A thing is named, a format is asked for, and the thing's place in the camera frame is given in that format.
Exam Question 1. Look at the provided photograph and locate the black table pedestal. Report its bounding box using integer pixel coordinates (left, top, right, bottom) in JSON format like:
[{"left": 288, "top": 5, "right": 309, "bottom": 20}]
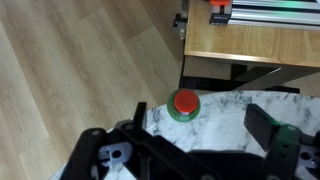
[{"left": 179, "top": 63, "right": 301, "bottom": 95}]

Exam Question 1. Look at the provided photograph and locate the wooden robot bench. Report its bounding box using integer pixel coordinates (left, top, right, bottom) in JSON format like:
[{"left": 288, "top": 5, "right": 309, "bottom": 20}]
[{"left": 183, "top": 0, "right": 320, "bottom": 69}]

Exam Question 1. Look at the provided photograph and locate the green sauce bottle red cap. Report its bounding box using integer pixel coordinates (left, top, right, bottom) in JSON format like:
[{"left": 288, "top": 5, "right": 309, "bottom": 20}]
[{"left": 166, "top": 88, "right": 202, "bottom": 124}]

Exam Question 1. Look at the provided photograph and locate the red and black clamp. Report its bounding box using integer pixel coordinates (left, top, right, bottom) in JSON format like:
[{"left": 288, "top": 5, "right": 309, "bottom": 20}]
[{"left": 209, "top": 0, "right": 233, "bottom": 25}]

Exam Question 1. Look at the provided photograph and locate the metal corner bracket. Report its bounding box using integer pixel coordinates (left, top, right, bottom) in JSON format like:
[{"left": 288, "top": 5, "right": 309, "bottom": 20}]
[{"left": 172, "top": 0, "right": 188, "bottom": 40}]

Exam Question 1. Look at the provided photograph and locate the grey metal bench leg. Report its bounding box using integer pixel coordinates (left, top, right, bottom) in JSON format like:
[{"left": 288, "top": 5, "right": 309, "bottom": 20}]
[{"left": 233, "top": 65, "right": 320, "bottom": 92}]

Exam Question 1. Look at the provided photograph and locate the aluminium rail frame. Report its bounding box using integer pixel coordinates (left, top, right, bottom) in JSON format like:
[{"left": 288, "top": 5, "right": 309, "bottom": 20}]
[{"left": 209, "top": 0, "right": 320, "bottom": 32}]

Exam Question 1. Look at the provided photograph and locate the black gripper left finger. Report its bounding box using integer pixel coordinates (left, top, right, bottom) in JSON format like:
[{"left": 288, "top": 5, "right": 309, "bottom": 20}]
[{"left": 61, "top": 101, "right": 188, "bottom": 180}]

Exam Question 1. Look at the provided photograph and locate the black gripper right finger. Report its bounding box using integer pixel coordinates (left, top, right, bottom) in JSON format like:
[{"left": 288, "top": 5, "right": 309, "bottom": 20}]
[{"left": 243, "top": 103, "right": 320, "bottom": 180}]

